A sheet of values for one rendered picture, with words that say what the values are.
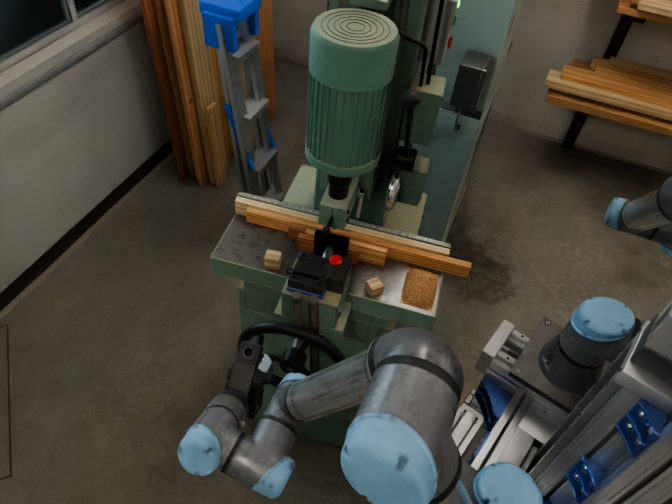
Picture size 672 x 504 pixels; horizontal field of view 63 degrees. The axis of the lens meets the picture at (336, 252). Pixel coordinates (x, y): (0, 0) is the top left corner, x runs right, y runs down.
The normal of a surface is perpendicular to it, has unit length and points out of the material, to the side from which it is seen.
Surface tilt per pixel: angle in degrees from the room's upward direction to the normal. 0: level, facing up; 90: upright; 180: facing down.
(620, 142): 90
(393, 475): 83
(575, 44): 90
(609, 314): 7
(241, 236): 0
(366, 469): 83
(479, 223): 0
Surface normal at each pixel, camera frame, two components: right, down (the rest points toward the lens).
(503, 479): 0.12, -0.75
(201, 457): -0.19, 0.27
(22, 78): 0.92, 0.33
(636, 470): -0.61, 0.55
